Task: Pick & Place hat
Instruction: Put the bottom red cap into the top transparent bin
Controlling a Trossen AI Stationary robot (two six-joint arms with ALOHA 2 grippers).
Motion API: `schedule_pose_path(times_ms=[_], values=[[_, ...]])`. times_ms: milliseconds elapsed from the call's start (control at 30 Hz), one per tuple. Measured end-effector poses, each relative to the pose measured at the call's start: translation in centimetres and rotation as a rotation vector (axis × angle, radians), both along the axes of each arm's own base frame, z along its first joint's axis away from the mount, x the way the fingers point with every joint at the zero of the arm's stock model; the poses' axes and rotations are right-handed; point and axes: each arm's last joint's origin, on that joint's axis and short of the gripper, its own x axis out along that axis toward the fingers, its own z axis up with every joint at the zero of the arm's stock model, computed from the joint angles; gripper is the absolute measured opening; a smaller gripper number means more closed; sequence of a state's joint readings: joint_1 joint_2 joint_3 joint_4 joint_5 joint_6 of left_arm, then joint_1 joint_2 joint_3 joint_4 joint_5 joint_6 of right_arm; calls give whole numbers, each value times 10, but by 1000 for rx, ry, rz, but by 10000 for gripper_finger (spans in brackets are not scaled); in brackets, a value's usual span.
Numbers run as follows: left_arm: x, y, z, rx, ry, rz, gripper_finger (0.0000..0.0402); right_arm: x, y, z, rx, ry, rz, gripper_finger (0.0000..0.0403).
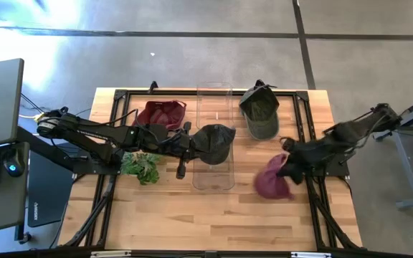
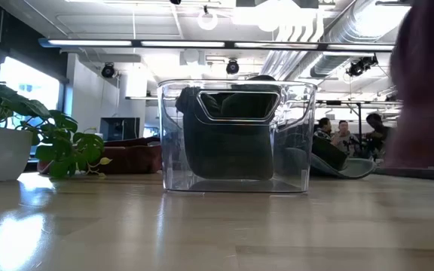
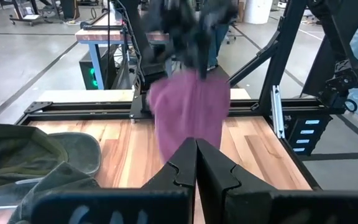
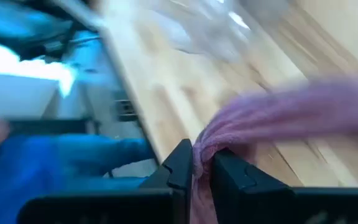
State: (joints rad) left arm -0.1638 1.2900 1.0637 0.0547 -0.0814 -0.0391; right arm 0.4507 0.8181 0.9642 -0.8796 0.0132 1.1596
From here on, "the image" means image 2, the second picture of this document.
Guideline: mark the grey green hat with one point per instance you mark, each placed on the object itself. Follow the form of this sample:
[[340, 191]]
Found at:
[[228, 150]]

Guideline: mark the blue denim hat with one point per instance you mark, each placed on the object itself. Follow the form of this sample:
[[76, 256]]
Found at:
[[356, 169]]

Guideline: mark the maroon hat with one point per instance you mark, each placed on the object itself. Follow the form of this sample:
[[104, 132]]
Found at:
[[424, 94]]

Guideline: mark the black ceiling spotlight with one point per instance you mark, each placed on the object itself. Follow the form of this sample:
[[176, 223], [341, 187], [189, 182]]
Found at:
[[108, 70], [232, 67], [360, 66]]

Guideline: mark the clear plastic bin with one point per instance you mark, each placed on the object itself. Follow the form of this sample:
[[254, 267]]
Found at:
[[296, 150]]

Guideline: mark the dark red couch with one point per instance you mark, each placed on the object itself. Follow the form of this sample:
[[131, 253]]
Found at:
[[134, 158]]

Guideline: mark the black monitor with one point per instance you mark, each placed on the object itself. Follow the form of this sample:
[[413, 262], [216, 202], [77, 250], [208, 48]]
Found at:
[[119, 128]]

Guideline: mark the person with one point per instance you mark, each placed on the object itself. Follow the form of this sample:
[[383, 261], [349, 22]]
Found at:
[[377, 131], [344, 137], [323, 130]]

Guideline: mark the white round ceiling lamp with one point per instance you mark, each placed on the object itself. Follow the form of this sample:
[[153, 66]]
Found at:
[[207, 28]]

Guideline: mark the green leafy plant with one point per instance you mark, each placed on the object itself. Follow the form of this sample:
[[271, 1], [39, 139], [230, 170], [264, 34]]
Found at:
[[62, 147]]

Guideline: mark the black background rack frame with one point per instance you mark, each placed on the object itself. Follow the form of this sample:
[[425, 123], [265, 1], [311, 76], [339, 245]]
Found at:
[[352, 102]]

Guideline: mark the silver ventilation duct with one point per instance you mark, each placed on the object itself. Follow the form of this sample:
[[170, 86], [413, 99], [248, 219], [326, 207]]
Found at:
[[352, 26]]

